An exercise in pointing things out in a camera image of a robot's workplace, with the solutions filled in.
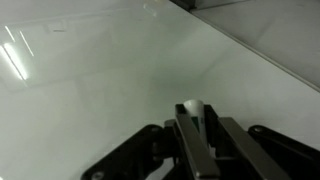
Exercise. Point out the gripper left finger metal bar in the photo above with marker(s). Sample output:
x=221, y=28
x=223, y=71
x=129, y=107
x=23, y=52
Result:
x=196, y=150

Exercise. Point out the gripper right finger metal bar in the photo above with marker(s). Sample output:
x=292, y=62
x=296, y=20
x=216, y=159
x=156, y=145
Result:
x=243, y=150

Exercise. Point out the white green whiteboard marker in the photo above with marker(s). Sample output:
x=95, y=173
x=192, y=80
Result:
x=195, y=108

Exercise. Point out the white whiteboard panel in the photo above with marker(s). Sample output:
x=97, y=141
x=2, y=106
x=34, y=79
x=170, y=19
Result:
x=116, y=66

